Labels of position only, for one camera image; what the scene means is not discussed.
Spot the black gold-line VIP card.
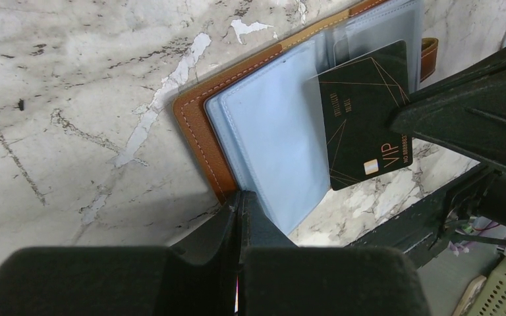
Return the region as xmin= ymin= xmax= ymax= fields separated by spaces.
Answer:
xmin=317 ymin=40 xmax=413 ymax=191

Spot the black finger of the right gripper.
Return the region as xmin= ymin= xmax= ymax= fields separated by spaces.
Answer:
xmin=389 ymin=47 xmax=506 ymax=172

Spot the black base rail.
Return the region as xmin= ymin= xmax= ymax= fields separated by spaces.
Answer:
xmin=350 ymin=163 xmax=493 ymax=268

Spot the brown leather card holder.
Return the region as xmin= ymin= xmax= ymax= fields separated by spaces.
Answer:
xmin=173 ymin=1 xmax=438 ymax=234

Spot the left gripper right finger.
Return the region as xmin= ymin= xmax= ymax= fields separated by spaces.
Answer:
xmin=238 ymin=191 xmax=430 ymax=315

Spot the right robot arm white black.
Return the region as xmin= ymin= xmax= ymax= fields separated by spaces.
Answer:
xmin=387 ymin=47 xmax=506 ymax=225

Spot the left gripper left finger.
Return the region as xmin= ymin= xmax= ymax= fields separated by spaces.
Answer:
xmin=0 ymin=194 xmax=240 ymax=315

